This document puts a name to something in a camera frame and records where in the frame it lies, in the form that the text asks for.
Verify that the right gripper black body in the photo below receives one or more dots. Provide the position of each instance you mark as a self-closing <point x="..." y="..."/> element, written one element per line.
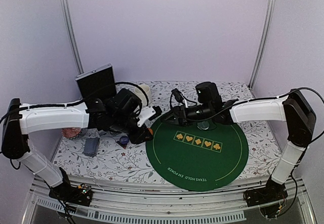
<point x="188" y="119"/>

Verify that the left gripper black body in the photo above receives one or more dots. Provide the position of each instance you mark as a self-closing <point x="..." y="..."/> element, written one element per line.
<point x="135" y="138"/>

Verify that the purple small blind button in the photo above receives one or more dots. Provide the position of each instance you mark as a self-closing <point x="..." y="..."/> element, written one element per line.
<point x="124" y="140"/>

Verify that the clear dealer button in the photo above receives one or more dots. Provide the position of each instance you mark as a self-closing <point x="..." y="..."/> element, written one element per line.
<point x="204" y="125"/>

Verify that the aluminium poker chip case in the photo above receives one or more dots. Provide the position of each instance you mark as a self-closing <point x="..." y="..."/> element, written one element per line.
<point x="97" y="84"/>

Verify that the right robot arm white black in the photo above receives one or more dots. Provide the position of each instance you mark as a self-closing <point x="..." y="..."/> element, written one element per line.
<point x="291" y="108"/>

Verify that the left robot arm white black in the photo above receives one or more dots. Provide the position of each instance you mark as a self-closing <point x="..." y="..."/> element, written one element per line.
<point x="23" y="119"/>

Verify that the black triangular button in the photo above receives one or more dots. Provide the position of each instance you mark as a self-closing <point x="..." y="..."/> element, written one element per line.
<point x="124" y="146"/>

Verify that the white ceramic cup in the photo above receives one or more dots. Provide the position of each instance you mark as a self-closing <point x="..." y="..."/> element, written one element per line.
<point x="144" y="94"/>

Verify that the blue playing card deck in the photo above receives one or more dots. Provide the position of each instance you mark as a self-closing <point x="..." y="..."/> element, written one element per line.
<point x="91" y="146"/>

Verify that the green round poker mat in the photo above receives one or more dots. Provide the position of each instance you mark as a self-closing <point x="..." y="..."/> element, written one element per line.
<point x="197" y="160"/>

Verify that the red patterned bowl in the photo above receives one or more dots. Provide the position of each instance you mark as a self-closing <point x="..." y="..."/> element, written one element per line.
<point x="71" y="133"/>

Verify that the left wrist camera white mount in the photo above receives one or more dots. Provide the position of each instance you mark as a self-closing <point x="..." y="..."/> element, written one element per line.
<point x="148" y="113"/>

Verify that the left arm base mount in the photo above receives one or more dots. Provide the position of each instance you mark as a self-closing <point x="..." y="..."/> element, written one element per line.
<point x="79" y="195"/>

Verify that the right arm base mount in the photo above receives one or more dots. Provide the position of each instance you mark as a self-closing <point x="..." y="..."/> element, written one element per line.
<point x="270" y="193"/>

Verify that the right aluminium frame post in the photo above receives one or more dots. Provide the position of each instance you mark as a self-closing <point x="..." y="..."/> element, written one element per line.
<point x="262" y="44"/>

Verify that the aluminium frame post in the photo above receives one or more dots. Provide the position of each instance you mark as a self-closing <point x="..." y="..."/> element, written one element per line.
<point x="71" y="35"/>
<point x="262" y="44"/>

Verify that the left aluminium frame post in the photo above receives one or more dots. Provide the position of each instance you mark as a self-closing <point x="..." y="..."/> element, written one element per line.
<point x="71" y="35"/>

